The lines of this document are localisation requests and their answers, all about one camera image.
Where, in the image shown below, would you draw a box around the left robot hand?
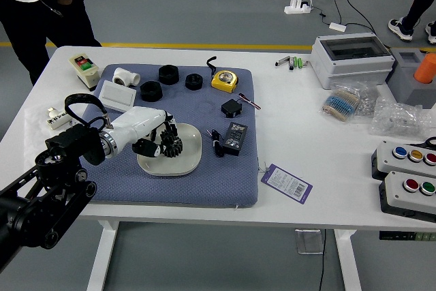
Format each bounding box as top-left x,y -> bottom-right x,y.
108,106 -> 178,159

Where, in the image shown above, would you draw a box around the large black gear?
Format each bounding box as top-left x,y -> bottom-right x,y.
162,140 -> 184,159

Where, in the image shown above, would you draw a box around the large black plastic nut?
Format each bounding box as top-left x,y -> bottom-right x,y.
139,80 -> 162,103
157,64 -> 180,86

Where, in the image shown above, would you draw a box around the small black plastic nut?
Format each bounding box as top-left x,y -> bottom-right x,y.
185,73 -> 204,91

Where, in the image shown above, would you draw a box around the grey box under table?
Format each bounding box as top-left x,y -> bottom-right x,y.
294,228 -> 324,255

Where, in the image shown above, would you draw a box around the blue-yellow-red button box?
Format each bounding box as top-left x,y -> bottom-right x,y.
371,140 -> 436,183

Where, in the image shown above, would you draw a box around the red-green button box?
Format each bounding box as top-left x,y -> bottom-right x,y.
377,170 -> 436,223

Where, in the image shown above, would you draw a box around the white pipe tee fitting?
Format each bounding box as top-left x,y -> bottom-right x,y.
112,67 -> 142,88

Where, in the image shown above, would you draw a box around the white square plate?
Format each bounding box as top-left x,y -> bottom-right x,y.
136,123 -> 202,177

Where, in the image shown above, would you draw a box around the white labelled tube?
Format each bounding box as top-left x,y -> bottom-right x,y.
46,106 -> 70,132

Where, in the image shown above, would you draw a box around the blue-grey cushion mat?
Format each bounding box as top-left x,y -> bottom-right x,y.
80,63 -> 259,209

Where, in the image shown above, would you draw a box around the yellow tape measure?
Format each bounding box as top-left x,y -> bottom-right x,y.
205,56 -> 239,93

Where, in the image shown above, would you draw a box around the black digital display module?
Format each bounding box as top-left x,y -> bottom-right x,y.
221,121 -> 249,157

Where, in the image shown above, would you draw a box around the person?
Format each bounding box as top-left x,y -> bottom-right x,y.
0,0 -> 103,87
387,0 -> 436,45

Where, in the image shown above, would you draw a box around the white table leg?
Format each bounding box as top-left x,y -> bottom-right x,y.
332,228 -> 362,291
84,219 -> 120,291

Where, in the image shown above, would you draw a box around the purple product tag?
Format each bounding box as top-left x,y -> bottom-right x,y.
258,163 -> 313,206

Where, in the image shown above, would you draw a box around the white power strip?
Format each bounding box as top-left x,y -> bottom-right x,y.
284,0 -> 313,15

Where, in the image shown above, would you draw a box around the bag of resistors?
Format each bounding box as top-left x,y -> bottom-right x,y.
318,81 -> 364,123

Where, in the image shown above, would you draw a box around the clear bag of screws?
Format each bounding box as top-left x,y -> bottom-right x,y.
354,81 -> 381,117

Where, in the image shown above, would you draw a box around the bubble wrap bag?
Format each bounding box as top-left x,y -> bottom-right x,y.
369,96 -> 433,138

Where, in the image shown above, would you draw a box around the grey block holder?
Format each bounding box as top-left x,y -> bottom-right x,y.
385,48 -> 436,110

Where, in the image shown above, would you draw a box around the table height control panel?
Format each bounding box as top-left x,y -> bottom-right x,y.
378,230 -> 436,241

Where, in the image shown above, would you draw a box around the orange cylinder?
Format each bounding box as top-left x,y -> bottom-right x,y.
413,52 -> 436,85

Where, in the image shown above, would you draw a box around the white wall switch panel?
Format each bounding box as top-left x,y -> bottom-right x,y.
96,80 -> 138,114

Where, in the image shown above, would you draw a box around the cream red-green switch box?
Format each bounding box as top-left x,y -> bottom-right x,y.
69,53 -> 100,92

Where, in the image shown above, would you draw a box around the black cord with plug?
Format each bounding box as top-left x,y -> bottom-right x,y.
206,129 -> 225,158

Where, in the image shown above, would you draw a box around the black servo with wires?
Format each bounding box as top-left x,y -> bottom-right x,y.
220,92 -> 262,119

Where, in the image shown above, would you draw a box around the grey electrical enclosure box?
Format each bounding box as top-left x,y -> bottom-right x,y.
309,33 -> 396,90

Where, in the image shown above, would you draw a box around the black floor cable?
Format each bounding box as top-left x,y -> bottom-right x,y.
313,0 -> 389,50

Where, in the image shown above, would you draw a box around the black cable under table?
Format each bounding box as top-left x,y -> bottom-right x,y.
316,229 -> 326,291

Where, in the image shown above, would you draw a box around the black handled scissors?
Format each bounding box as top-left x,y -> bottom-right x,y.
407,136 -> 436,151

